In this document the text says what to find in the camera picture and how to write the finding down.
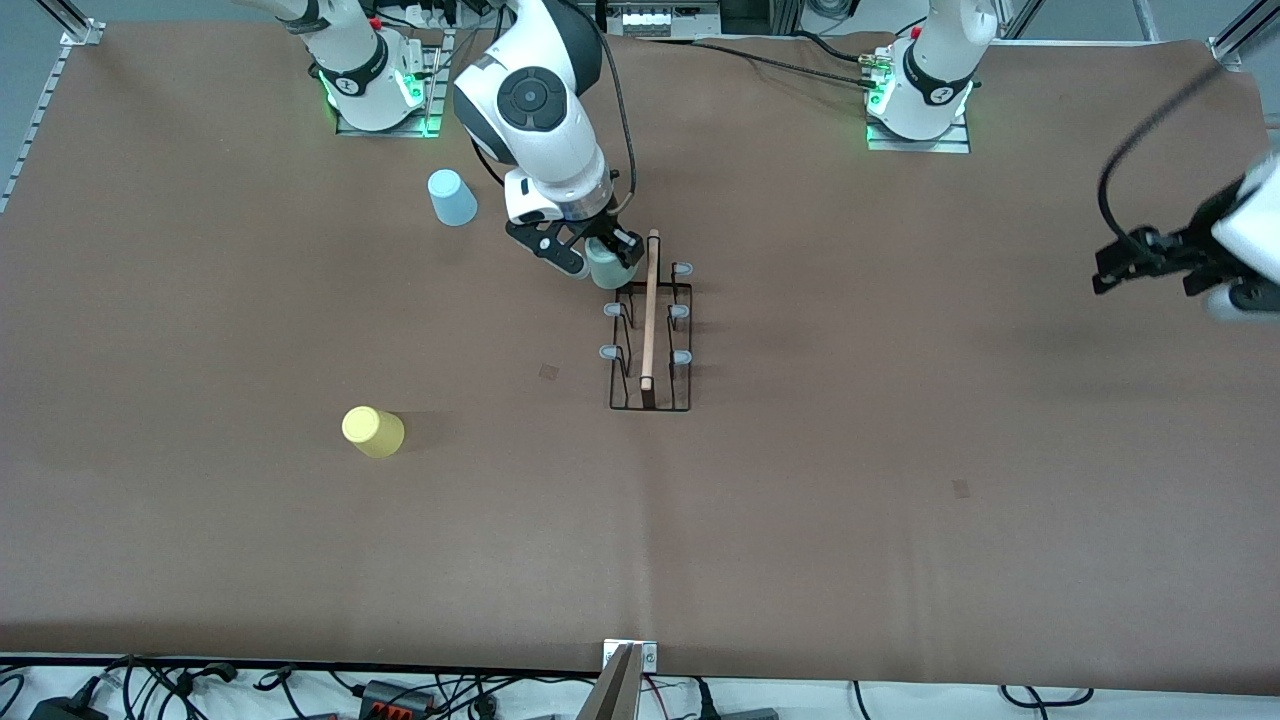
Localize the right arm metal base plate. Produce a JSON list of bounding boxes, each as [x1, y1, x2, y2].
[[334, 30, 443, 139]]

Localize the black power adapter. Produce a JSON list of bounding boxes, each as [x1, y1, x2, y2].
[[28, 694, 109, 720]]

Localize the black wire cup holder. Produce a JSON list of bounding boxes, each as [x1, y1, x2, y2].
[[597, 228, 697, 414]]

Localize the electronics box white terminals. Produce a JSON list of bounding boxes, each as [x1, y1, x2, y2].
[[600, 0, 723, 38]]

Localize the grey slanted beam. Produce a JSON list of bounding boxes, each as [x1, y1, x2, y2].
[[577, 643, 644, 720]]

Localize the metal edge bracket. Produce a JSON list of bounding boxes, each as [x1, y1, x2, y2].
[[602, 639, 660, 674]]

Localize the white power strip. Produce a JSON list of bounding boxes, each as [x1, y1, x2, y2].
[[378, 0, 473, 29]]

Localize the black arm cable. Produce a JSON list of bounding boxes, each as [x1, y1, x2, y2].
[[588, 18, 639, 217], [1096, 58, 1243, 253]]

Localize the light blue plastic cup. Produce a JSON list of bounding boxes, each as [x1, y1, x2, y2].
[[427, 168, 479, 228]]

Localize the brown paper table cover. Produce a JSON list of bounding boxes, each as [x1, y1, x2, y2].
[[0, 20, 1280, 697]]

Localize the yellow plastic cup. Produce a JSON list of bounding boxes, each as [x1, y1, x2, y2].
[[341, 405, 406, 460]]

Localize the black cable bundle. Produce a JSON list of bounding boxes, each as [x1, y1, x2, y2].
[[0, 655, 591, 720]]

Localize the aluminium corner rail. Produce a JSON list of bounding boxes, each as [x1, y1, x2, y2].
[[1208, 0, 1280, 69], [0, 0, 107, 215]]

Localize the pale green plastic cup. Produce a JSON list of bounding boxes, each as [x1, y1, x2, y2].
[[584, 236, 642, 292]]

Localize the black table cable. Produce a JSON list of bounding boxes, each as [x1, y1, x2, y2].
[[694, 28, 883, 91]]

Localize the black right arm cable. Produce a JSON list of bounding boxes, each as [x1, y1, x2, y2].
[[588, 18, 639, 217]]

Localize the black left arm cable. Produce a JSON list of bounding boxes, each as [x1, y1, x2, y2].
[[1096, 58, 1243, 253]]

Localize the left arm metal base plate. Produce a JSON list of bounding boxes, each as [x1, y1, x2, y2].
[[866, 112, 972, 155]]

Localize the black orange connector block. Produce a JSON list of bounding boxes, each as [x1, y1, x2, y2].
[[358, 679, 438, 718]]

